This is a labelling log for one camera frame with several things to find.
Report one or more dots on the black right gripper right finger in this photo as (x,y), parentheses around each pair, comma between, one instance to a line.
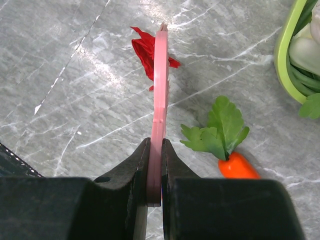
(196,208)

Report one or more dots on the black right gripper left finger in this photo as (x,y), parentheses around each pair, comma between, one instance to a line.
(111,207)

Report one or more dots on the pink plastic brush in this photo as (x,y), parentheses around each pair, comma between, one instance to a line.
(158,131)

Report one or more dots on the toy carrot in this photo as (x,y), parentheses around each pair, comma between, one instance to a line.
(224,131)

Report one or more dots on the curved red paper scrap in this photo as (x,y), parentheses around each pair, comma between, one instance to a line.
(144,48)

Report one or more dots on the white bok choy toy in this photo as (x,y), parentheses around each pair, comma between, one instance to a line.
(304,55)

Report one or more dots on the green plastic tray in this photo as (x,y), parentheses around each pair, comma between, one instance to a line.
(298,16)

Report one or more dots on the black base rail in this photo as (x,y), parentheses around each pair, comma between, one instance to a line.
(11,165)

